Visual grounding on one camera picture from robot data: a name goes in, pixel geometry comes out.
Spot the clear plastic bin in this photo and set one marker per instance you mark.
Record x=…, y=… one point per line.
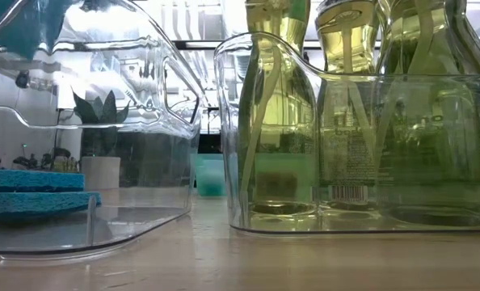
x=102, y=226
x=232, y=121

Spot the potted plant white pot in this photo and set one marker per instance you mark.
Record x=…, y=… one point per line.
x=100, y=171

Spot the teal plastic bin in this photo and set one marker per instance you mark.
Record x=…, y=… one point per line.
x=209, y=175

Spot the yellow dish soap pump bottle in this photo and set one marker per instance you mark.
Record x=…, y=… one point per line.
x=347, y=121
x=434, y=121
x=278, y=121

